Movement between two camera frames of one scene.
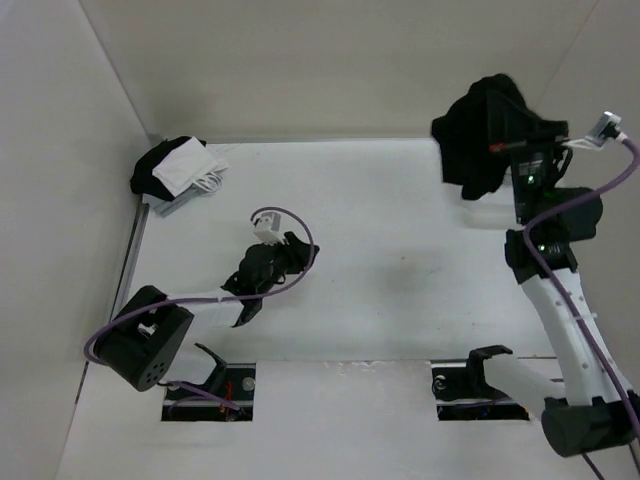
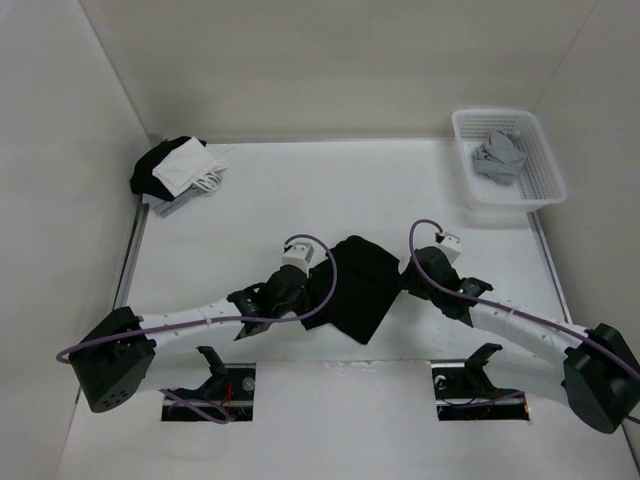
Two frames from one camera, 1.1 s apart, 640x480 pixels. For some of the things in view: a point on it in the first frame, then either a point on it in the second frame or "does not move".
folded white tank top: (192, 165) does not move
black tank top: (478, 135) -> (367, 279)
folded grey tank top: (165, 207) does not move
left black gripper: (298, 253) -> (307, 290)
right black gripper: (508, 126) -> (409, 282)
